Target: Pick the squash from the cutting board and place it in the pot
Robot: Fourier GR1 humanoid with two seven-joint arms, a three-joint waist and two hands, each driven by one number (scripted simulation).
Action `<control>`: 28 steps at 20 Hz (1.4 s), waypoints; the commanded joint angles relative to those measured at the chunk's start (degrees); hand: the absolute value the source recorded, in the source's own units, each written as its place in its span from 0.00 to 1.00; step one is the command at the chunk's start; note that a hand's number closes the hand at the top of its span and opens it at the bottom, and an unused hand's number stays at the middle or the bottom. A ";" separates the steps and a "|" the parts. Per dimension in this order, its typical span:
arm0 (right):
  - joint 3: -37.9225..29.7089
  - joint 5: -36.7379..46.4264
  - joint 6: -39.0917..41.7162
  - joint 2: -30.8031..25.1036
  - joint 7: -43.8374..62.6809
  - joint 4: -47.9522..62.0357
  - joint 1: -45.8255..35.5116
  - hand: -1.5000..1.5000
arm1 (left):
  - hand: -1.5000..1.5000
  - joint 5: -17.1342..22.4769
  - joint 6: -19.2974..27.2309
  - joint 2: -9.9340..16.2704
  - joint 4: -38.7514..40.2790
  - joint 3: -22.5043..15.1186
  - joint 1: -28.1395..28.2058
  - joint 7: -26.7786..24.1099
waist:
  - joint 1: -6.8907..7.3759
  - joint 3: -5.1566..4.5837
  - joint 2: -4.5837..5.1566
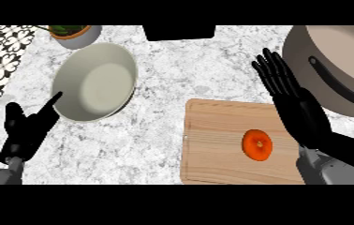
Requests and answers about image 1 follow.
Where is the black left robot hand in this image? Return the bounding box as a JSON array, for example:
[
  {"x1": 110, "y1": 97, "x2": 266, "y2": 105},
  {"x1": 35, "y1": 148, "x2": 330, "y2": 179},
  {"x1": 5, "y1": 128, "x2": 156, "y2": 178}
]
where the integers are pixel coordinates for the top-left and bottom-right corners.
[{"x1": 0, "y1": 91, "x2": 66, "y2": 165}]

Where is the white bowl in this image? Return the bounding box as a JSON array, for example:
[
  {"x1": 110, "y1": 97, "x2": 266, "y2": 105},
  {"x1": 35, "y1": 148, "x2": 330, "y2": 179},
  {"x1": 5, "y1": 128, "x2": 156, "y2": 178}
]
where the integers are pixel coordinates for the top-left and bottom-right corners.
[{"x1": 51, "y1": 42, "x2": 141, "y2": 124}]

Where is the wooden cutting board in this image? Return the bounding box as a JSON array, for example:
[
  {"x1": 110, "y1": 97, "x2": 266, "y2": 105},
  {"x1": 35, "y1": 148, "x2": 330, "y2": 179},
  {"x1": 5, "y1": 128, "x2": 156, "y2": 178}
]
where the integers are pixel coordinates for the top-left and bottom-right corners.
[{"x1": 181, "y1": 97, "x2": 306, "y2": 186}]

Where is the black and white patterned tile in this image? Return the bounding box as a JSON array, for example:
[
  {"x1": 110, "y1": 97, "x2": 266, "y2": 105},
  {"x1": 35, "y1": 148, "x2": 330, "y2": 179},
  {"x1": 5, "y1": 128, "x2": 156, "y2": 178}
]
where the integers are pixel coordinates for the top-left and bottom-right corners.
[{"x1": 0, "y1": 25, "x2": 39, "y2": 96}]

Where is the orange squash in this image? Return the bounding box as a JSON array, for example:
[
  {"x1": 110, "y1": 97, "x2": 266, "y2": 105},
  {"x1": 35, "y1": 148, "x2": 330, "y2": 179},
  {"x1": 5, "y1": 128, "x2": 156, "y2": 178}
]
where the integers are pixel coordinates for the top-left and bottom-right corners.
[{"x1": 241, "y1": 128, "x2": 275, "y2": 162}]

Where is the grey pot with black handle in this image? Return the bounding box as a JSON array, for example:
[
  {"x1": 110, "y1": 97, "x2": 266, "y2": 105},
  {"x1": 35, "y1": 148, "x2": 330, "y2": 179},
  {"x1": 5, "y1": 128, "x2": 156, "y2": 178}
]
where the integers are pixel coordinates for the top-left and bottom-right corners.
[{"x1": 281, "y1": 25, "x2": 354, "y2": 118}]

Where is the black appliance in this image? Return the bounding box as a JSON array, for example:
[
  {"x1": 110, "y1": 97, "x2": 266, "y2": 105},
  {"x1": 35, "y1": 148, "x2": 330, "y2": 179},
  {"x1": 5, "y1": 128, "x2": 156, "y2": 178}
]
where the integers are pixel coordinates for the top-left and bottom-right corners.
[{"x1": 142, "y1": 25, "x2": 218, "y2": 42}]

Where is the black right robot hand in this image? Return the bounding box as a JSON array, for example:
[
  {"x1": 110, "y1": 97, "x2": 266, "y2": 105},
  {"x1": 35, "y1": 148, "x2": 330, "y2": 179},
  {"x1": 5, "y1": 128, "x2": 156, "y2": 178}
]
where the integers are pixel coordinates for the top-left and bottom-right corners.
[{"x1": 251, "y1": 47, "x2": 354, "y2": 167}]

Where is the potted plant in grey pot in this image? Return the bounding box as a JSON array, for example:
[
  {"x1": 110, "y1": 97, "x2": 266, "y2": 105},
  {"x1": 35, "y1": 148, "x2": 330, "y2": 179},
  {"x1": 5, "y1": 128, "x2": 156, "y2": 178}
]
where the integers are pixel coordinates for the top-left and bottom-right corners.
[{"x1": 38, "y1": 25, "x2": 104, "y2": 51}]

